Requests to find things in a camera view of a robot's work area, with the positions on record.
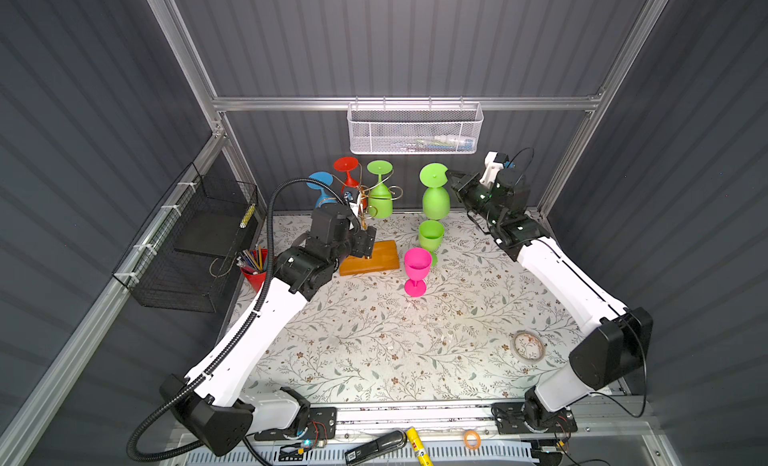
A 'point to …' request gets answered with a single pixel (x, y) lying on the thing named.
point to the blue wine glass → (325, 178)
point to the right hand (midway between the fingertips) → (446, 172)
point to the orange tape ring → (472, 432)
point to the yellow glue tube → (419, 447)
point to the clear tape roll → (527, 346)
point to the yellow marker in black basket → (247, 216)
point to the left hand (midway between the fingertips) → (354, 223)
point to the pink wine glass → (417, 268)
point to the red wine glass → (347, 164)
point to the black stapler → (386, 444)
